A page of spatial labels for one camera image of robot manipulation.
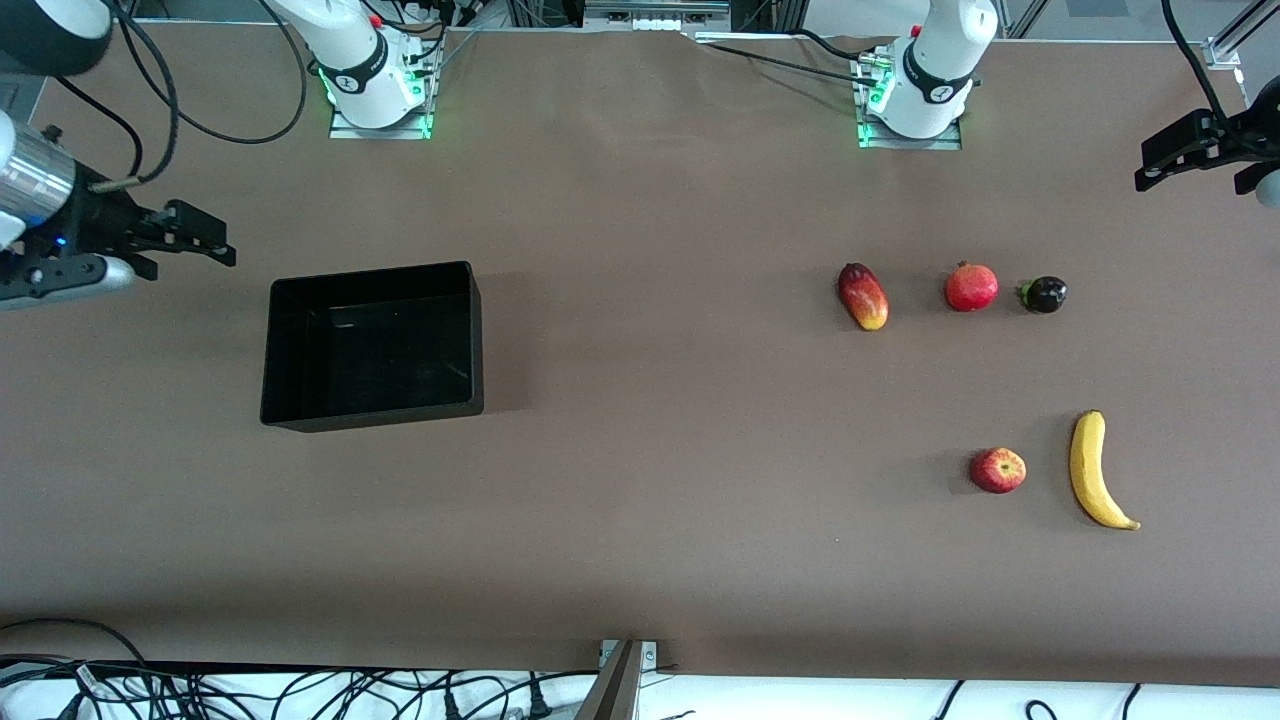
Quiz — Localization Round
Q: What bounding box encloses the black rectangular plastic box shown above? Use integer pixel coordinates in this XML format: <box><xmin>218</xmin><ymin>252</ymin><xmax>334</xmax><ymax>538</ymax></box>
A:
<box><xmin>260</xmin><ymin>261</ymin><xmax>485</xmax><ymax>434</ymax></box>

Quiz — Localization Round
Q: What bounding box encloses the yellow banana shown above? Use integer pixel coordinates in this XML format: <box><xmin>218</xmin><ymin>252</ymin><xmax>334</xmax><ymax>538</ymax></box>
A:
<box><xmin>1069</xmin><ymin>409</ymin><xmax>1142</xmax><ymax>531</ymax></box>

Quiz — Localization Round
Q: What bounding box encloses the red apple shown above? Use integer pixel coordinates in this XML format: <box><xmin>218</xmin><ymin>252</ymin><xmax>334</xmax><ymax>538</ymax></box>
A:
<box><xmin>969</xmin><ymin>447</ymin><xmax>1028</xmax><ymax>495</ymax></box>

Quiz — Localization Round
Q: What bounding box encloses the metal base plate right arm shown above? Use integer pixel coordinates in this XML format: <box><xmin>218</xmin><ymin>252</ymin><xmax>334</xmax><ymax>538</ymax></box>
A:
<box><xmin>329</xmin><ymin>38</ymin><xmax>434</xmax><ymax>140</ymax></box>

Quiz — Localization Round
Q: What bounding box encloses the dark purple mangosteen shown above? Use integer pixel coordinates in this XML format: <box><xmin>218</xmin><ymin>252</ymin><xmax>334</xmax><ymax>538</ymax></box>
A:
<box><xmin>1018</xmin><ymin>276</ymin><xmax>1068</xmax><ymax>315</ymax></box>

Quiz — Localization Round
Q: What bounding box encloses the red pomegranate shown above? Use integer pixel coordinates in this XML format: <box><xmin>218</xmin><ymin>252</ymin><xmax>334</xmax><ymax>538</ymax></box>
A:
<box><xmin>945</xmin><ymin>261</ymin><xmax>1000</xmax><ymax>313</ymax></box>

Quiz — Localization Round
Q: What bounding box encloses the red yellow mango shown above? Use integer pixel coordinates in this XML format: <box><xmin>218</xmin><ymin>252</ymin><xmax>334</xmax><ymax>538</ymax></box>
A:
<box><xmin>837</xmin><ymin>262</ymin><xmax>890</xmax><ymax>332</ymax></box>

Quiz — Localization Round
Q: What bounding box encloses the white power strip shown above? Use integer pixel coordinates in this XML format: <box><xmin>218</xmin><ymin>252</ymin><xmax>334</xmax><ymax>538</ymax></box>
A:
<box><xmin>583</xmin><ymin>0</ymin><xmax>733</xmax><ymax>33</ymax></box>

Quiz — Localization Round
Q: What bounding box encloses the dark metal beam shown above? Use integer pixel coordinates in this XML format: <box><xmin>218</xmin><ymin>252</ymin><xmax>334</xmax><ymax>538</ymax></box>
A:
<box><xmin>573</xmin><ymin>640</ymin><xmax>643</xmax><ymax>720</ymax></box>

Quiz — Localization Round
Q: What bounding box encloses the black cable with metal plug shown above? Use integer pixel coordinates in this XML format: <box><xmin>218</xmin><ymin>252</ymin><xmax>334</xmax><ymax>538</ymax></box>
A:
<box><xmin>90</xmin><ymin>0</ymin><xmax>181</xmax><ymax>191</ymax></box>

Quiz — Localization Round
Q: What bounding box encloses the aluminium profile post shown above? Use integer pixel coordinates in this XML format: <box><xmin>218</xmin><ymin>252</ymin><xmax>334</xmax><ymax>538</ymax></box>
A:
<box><xmin>1203</xmin><ymin>0</ymin><xmax>1280</xmax><ymax>71</ymax></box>

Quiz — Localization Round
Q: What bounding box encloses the black looping cable right arm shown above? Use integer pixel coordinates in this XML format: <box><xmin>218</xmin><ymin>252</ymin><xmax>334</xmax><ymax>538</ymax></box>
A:
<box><xmin>120</xmin><ymin>0</ymin><xmax>309</xmax><ymax>145</ymax></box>

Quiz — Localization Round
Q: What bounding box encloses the black arched cable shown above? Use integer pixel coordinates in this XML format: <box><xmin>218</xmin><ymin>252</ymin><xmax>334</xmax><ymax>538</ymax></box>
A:
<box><xmin>0</xmin><ymin>618</ymin><xmax>151</xmax><ymax>669</ymax></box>

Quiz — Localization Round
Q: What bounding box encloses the black cable across table edge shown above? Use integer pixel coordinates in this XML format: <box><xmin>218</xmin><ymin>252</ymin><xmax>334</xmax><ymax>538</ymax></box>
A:
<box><xmin>695</xmin><ymin>28</ymin><xmax>891</xmax><ymax>89</ymax></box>

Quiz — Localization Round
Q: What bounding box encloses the tangled black cables bundle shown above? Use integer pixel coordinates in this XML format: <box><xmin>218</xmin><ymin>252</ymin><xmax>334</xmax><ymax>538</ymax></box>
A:
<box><xmin>0</xmin><ymin>655</ymin><xmax>601</xmax><ymax>720</ymax></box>

